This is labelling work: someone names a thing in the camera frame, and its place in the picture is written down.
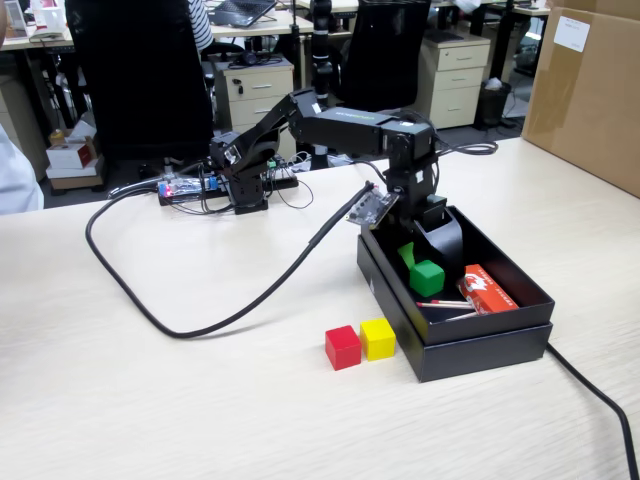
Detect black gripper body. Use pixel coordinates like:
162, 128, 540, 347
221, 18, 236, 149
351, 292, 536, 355
383, 159, 449, 237

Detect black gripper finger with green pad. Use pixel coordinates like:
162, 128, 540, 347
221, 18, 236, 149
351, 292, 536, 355
397, 241, 420, 275
414, 204, 467, 272

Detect white box on desk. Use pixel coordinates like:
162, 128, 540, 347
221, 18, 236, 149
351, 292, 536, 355
29, 0, 69, 32

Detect white carton with red side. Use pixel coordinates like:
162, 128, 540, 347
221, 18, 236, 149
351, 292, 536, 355
45, 142, 97, 171

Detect light wooden office desk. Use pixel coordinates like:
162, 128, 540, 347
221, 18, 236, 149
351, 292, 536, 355
0, 8, 316, 52

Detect long black power cable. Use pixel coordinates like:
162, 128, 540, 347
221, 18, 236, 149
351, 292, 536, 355
349, 158, 640, 480

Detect black trash bin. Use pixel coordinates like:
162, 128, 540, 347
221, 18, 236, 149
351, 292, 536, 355
474, 79, 514, 129

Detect black headphones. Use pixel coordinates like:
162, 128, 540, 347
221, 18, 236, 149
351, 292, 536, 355
227, 48, 284, 71

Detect large brown cardboard box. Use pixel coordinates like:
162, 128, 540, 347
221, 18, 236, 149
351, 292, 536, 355
520, 0, 640, 199

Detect black laptop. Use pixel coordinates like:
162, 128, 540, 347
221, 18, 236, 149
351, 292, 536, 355
207, 0, 279, 29

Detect controller board with red LED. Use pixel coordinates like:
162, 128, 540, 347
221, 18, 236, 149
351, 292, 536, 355
157, 172, 222, 207

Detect brown floor cardboard box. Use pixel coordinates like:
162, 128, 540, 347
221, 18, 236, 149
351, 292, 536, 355
46, 127, 108, 192

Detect black mesh swivel chair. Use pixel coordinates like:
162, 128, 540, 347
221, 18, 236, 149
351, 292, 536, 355
338, 0, 432, 115

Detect person in striped shirt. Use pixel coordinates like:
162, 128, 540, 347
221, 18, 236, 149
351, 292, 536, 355
187, 0, 216, 54

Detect black cardboard box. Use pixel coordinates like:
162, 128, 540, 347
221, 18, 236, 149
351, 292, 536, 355
359, 204, 557, 347

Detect beige drawer cabinet with lock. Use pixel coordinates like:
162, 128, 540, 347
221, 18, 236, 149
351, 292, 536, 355
214, 55, 297, 162

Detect yellow wooden cube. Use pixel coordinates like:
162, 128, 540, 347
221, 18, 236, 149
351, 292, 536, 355
359, 317, 398, 362

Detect person in white clothing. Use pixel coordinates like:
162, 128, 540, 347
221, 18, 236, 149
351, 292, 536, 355
0, 122, 46, 216

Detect beige drawer cabinet with keyboard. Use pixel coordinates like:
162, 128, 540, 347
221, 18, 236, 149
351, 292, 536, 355
409, 29, 492, 132

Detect black open box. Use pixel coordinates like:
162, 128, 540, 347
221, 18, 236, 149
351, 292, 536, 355
355, 234, 554, 384

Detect large black office chair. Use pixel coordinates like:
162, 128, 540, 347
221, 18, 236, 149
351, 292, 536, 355
64, 0, 216, 165

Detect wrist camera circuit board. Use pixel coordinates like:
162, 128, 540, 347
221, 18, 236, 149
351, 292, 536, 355
344, 180, 401, 232

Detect red wooden cube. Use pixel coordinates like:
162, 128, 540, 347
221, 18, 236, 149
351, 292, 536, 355
324, 324, 363, 372

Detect thick black sleeved camera cable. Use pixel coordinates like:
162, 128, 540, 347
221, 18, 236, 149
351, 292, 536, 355
84, 179, 377, 341

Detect green wooden cube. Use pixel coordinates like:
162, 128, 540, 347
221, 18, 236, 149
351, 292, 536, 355
408, 259, 446, 298

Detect black pole with white rings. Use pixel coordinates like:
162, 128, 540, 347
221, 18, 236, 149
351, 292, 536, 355
308, 0, 335, 171

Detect orange matchbox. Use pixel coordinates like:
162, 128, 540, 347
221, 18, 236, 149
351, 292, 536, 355
454, 263, 520, 317

